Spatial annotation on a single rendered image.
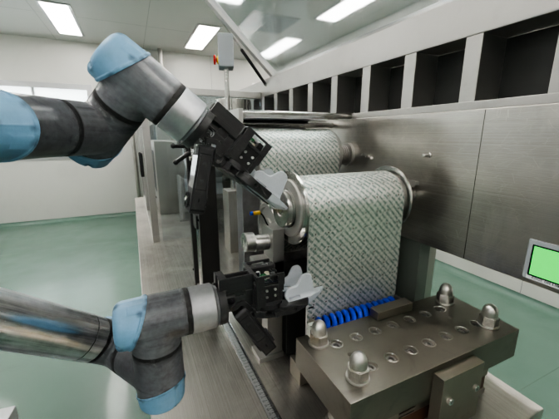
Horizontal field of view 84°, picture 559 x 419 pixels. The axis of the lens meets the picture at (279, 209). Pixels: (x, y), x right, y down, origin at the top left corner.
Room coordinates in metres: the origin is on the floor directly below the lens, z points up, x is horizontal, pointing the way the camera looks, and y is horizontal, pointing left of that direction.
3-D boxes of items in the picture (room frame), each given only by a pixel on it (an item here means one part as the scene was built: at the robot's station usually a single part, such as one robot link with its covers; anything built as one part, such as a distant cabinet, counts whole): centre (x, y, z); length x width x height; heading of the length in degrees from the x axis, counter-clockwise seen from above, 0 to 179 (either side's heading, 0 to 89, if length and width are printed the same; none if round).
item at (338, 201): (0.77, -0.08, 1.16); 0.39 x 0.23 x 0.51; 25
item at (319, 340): (0.48, -0.07, 1.05); 0.04 x 0.04 x 0.04
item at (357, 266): (0.60, -0.16, 1.12); 0.23 x 0.01 x 0.18; 115
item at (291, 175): (0.60, -0.02, 1.25); 0.15 x 0.01 x 0.15; 25
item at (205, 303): (0.47, 0.13, 1.11); 0.08 x 0.05 x 0.08; 25
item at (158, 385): (0.44, 0.21, 1.01); 0.11 x 0.08 x 0.11; 57
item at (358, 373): (0.40, -0.12, 1.05); 0.04 x 0.04 x 0.04
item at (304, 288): (0.53, -0.05, 1.11); 0.09 x 0.03 x 0.06; 114
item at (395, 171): (0.71, -0.25, 1.25); 0.15 x 0.01 x 0.15; 25
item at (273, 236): (0.62, 0.03, 1.05); 0.06 x 0.05 x 0.31; 115
